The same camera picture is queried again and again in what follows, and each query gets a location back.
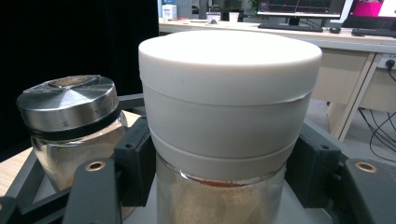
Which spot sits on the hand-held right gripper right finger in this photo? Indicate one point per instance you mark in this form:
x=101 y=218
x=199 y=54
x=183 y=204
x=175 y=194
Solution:
x=314 y=174

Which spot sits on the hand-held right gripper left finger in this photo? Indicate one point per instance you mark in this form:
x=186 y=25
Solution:
x=137 y=165

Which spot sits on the dark grey storage rack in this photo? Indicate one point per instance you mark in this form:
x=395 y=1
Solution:
x=323 y=137

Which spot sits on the glass jar with white lid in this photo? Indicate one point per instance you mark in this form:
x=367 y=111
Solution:
x=227 y=102

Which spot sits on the glass jar with steel lid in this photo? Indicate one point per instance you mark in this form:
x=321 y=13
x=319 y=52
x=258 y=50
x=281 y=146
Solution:
x=68 y=109

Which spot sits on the black curtain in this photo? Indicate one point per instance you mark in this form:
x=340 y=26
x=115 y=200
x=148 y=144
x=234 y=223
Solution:
x=62 y=40

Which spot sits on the black computer mouse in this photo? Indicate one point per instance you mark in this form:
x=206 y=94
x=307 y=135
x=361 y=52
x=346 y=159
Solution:
x=335 y=30

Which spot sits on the black keyboard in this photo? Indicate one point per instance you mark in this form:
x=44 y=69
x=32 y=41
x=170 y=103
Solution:
x=373 y=32
x=289 y=27

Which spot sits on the white and blue box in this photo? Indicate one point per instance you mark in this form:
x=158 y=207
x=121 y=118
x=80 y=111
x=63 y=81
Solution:
x=169 y=11

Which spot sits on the small clear container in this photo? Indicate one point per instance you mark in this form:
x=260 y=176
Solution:
x=213 y=18

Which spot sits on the computer monitor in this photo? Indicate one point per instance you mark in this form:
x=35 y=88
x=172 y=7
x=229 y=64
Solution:
x=299 y=6

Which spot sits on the monitor with pink picture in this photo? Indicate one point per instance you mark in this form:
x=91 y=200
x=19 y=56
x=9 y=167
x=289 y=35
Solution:
x=370 y=12

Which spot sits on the white paper cup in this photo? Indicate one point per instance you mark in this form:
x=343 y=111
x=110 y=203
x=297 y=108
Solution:
x=233 y=16

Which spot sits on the white wall socket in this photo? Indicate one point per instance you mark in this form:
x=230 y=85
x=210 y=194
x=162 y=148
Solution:
x=388 y=61

